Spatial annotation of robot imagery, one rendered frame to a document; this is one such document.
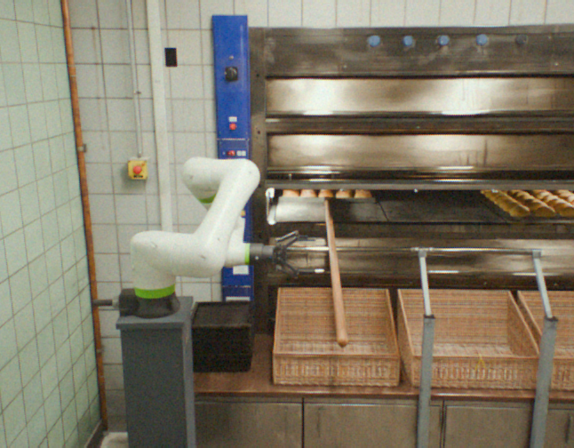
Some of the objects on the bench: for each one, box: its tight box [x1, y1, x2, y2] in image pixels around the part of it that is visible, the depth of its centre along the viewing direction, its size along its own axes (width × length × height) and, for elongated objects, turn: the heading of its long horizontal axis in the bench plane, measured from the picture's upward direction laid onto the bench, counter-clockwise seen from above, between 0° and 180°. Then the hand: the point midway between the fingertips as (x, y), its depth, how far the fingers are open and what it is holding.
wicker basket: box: [397, 289, 540, 389], centre depth 280 cm, size 49×56×28 cm
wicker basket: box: [272, 287, 401, 387], centre depth 281 cm, size 49×56×28 cm
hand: (313, 255), depth 245 cm, fingers open, 13 cm apart
